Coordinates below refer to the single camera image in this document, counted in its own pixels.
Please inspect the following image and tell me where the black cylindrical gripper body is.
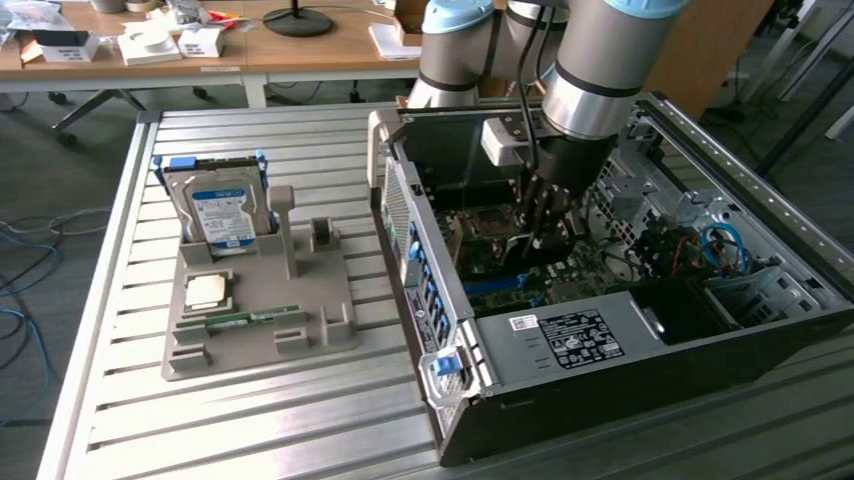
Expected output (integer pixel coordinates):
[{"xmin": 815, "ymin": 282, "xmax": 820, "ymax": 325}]
[{"xmin": 530, "ymin": 133, "xmax": 620, "ymax": 195}]

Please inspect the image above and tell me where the CPU socket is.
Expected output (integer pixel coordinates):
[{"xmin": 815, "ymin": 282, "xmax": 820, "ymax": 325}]
[{"xmin": 466, "ymin": 207, "xmax": 520, "ymax": 237}]

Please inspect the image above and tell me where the perforated metal drive cage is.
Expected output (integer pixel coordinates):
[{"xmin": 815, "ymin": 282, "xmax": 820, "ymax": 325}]
[{"xmin": 586, "ymin": 147, "xmax": 693, "ymax": 241}]

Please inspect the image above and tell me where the green motherboard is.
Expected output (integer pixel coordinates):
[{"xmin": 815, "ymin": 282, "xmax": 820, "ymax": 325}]
[{"xmin": 426, "ymin": 172, "xmax": 636, "ymax": 319}]

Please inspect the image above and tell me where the blue expansion slot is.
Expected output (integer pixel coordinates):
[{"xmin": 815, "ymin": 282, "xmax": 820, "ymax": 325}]
[{"xmin": 465, "ymin": 278, "xmax": 533, "ymax": 297}]

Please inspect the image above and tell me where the grey power supply unit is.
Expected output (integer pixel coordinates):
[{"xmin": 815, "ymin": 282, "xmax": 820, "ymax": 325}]
[{"xmin": 472, "ymin": 292, "xmax": 669, "ymax": 389}]

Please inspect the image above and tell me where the wooden cabinet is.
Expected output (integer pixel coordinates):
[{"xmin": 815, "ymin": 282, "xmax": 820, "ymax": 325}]
[{"xmin": 640, "ymin": 0, "xmax": 776, "ymax": 121}]

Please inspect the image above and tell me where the white paper stack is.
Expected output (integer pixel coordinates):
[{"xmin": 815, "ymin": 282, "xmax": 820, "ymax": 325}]
[{"xmin": 369, "ymin": 22, "xmax": 424, "ymax": 61}]

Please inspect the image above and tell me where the open black PC case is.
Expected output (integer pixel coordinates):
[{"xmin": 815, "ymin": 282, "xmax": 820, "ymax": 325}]
[{"xmin": 366, "ymin": 92, "xmax": 854, "ymax": 469}]

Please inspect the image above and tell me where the brown cardboard box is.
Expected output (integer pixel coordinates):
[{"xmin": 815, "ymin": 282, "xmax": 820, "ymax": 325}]
[{"xmin": 393, "ymin": 0, "xmax": 429, "ymax": 46}]

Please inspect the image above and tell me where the grey plastic parts rack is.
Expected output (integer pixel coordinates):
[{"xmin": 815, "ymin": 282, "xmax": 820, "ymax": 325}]
[{"xmin": 159, "ymin": 185, "xmax": 366, "ymax": 382}]

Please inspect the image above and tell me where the hard disk in blue caddy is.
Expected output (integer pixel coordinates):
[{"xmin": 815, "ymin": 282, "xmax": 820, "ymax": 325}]
[{"xmin": 151, "ymin": 149, "xmax": 279, "ymax": 259}]

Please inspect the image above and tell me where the green RAM stick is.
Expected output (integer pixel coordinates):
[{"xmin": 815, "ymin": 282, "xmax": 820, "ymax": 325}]
[{"xmin": 177, "ymin": 305, "xmax": 302, "ymax": 331}]

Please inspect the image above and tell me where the black round lamp base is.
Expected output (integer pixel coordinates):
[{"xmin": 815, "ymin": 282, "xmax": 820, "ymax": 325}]
[{"xmin": 262, "ymin": 0, "xmax": 336, "ymax": 38}]

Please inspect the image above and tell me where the silver CPU chip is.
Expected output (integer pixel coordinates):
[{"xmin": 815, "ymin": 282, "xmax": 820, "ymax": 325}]
[{"xmin": 185, "ymin": 275, "xmax": 229, "ymax": 309}]

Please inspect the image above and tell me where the small white labelled box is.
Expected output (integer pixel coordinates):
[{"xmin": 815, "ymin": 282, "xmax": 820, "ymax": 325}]
[{"xmin": 177, "ymin": 27, "xmax": 226, "ymax": 59}]

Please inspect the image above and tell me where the flat white box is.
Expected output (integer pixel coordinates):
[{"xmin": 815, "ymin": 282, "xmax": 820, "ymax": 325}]
[{"xmin": 118, "ymin": 25, "xmax": 183, "ymax": 67}]

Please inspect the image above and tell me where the long wooden desk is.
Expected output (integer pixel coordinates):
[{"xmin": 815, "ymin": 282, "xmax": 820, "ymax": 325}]
[{"xmin": 0, "ymin": 0, "xmax": 613, "ymax": 109}]

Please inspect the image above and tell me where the white tape roll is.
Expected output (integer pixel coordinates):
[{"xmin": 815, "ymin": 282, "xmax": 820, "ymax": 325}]
[{"xmin": 126, "ymin": 29, "xmax": 174, "ymax": 51}]

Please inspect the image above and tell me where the white box with black insert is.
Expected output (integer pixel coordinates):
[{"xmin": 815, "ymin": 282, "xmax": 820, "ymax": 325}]
[{"xmin": 31, "ymin": 28, "xmax": 102, "ymax": 64}]

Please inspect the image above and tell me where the clear plastic bag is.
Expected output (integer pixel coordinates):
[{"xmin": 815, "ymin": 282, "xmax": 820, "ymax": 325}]
[{"xmin": 0, "ymin": 0, "xmax": 73, "ymax": 31}]

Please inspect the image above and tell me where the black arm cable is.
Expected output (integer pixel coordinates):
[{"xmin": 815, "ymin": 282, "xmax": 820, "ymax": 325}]
[{"xmin": 514, "ymin": 19, "xmax": 546, "ymax": 171}]

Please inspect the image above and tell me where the red wire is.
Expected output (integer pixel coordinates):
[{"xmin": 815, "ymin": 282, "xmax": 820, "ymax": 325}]
[{"xmin": 670, "ymin": 234, "xmax": 693, "ymax": 276}]

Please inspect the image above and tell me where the blue SATA wire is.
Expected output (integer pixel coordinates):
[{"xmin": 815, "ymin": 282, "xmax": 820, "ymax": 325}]
[{"xmin": 698, "ymin": 222, "xmax": 755, "ymax": 279}]

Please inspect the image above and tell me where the grey floor cable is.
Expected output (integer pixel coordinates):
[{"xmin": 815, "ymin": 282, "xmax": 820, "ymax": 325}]
[{"xmin": 0, "ymin": 207, "xmax": 113, "ymax": 236}]

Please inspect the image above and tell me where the blue floor cable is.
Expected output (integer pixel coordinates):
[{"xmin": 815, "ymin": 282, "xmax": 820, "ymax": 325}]
[{"xmin": 0, "ymin": 219, "xmax": 66, "ymax": 426}]

